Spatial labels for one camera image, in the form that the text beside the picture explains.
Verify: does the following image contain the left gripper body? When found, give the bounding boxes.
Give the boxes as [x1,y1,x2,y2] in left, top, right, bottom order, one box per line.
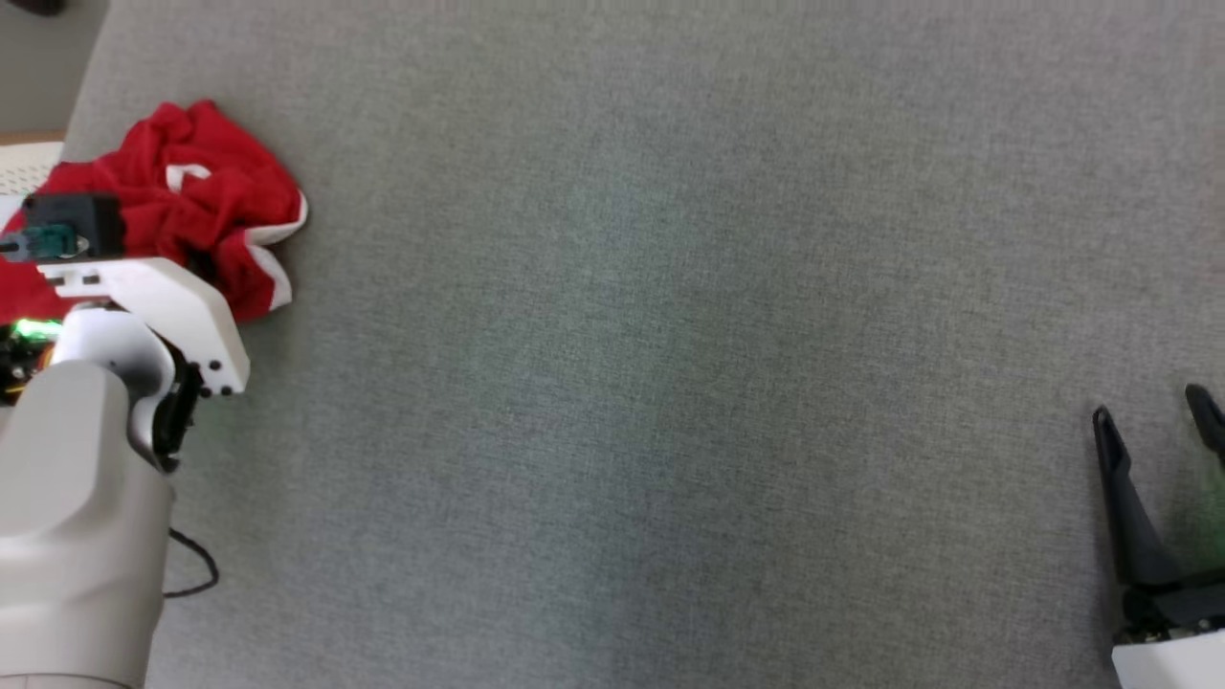
[0,256,251,404]

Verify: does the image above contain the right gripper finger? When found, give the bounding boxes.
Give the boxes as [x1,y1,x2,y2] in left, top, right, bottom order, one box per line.
[1184,384,1225,470]
[1092,405,1185,591]

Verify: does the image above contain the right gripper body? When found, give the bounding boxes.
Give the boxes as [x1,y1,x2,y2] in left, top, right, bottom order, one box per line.
[1112,568,1225,689]

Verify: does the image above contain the red shorts with white trim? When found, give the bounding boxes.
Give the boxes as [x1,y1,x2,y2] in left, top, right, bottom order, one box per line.
[0,100,310,327]

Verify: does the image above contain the white perforated laundry basket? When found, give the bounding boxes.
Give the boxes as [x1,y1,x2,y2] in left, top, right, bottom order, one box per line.
[0,131,66,198]

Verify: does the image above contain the grey fabric sofa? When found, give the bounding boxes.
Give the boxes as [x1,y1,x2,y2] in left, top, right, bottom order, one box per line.
[57,0,1225,689]

